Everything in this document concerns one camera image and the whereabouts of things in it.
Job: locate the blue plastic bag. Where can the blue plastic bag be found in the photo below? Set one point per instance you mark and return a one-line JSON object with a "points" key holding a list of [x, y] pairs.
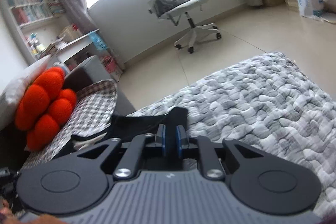
{"points": [[97, 41]]}

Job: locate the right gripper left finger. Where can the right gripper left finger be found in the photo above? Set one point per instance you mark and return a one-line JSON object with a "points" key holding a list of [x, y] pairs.
{"points": [[112, 160]]}

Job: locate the grey checkered sofa blanket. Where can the grey checkered sofa blanket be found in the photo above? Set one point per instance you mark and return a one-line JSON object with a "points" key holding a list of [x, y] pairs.
{"points": [[95, 106]]}

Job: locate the white pillow with text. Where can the white pillow with text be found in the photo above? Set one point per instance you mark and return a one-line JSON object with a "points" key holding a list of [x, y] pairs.
{"points": [[15, 90]]}

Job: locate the white bookshelf desk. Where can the white bookshelf desk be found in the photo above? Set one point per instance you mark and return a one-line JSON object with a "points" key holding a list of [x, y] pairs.
{"points": [[41, 27]]}

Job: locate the beige and black fleece garment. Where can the beige and black fleece garment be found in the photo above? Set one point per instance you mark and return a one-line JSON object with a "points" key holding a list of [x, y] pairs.
{"points": [[126, 128]]}

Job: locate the orange flower-shaped cushion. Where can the orange flower-shaped cushion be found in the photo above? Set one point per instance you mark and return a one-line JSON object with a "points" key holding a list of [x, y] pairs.
{"points": [[44, 109]]}

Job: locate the grey patterned quilt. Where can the grey patterned quilt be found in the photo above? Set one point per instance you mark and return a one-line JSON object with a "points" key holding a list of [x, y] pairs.
{"points": [[269, 103]]}

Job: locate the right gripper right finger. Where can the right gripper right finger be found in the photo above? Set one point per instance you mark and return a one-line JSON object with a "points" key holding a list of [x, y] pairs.
{"points": [[230, 160]]}

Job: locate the dark grey sofa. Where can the dark grey sofa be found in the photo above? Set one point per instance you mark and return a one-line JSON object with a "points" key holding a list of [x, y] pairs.
{"points": [[13, 141]]}

